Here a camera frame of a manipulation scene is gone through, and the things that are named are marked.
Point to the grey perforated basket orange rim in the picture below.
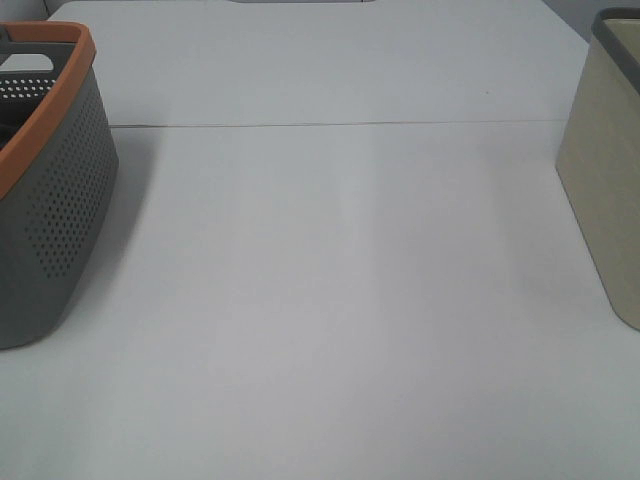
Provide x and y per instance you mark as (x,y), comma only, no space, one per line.
(58,171)

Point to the beige basket grey rim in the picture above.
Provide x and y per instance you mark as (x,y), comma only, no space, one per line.
(598,160)

